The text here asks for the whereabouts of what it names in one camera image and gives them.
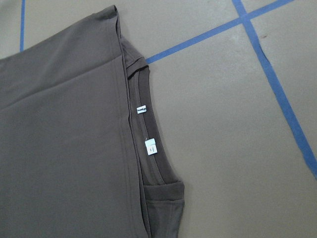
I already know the dark brown t-shirt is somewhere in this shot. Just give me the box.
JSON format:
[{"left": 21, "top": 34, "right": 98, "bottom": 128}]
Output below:
[{"left": 0, "top": 5, "right": 184, "bottom": 238}]

